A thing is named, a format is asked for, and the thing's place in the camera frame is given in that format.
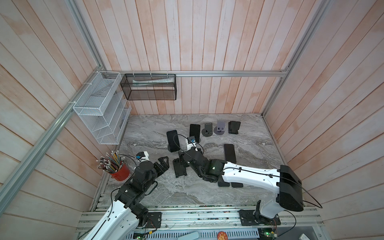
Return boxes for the purple phone stand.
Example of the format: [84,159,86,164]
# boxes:
[214,121,226,136]

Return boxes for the blue phone back left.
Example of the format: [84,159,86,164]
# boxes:
[167,130,181,153]

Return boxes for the black stand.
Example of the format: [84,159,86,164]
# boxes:
[173,158,187,178]
[228,121,241,135]

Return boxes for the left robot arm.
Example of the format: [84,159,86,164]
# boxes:
[84,157,170,240]

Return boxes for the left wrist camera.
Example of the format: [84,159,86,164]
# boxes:
[136,151,149,162]

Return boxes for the bundle of pencils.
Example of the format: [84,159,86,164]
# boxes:
[97,151,124,174]

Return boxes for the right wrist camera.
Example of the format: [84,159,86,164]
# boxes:
[186,136,197,151]

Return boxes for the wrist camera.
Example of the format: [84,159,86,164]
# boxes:
[186,136,197,151]
[136,151,149,162]

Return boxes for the green phone back centre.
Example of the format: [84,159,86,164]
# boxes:
[189,124,201,143]

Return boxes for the grey round stand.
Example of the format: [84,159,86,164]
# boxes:
[202,123,213,137]

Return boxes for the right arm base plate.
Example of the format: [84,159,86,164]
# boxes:
[239,210,281,226]

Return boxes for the black phone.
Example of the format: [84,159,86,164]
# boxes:
[217,176,231,187]

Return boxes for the black mesh basket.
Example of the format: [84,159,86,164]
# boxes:
[120,73,177,101]

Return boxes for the aluminium rail front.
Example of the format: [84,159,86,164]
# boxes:
[76,205,325,233]

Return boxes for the white wire mesh shelf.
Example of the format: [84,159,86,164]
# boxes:
[74,71,132,145]

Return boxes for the red pencil cup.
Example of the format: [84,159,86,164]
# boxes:
[111,163,131,182]

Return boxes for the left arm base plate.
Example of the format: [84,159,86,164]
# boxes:
[138,212,162,229]

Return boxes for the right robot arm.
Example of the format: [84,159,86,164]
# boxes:
[179,148,304,225]

